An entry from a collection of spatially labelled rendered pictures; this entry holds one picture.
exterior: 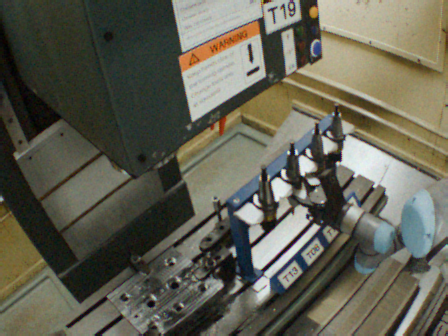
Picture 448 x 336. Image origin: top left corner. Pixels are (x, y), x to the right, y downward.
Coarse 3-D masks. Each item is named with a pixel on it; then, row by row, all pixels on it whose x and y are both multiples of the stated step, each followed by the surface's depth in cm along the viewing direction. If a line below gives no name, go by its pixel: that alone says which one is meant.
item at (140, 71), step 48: (0, 0) 67; (48, 0) 43; (96, 0) 37; (144, 0) 42; (48, 48) 54; (96, 48) 41; (144, 48) 45; (192, 48) 51; (48, 96) 70; (96, 96) 47; (144, 96) 49; (240, 96) 62; (96, 144) 59; (144, 144) 52
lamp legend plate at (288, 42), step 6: (288, 30) 63; (282, 36) 63; (288, 36) 64; (288, 42) 64; (288, 48) 65; (288, 54) 66; (294, 54) 67; (288, 60) 66; (294, 60) 68; (288, 66) 67; (294, 66) 68; (288, 72) 68
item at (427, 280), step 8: (432, 272) 131; (424, 280) 130; (432, 280) 128; (416, 288) 128; (424, 288) 126; (416, 296) 125; (424, 296) 123; (408, 304) 124; (416, 304) 122; (408, 312) 121; (416, 312) 119; (400, 320) 120; (408, 320) 118; (392, 328) 118; (400, 328) 116
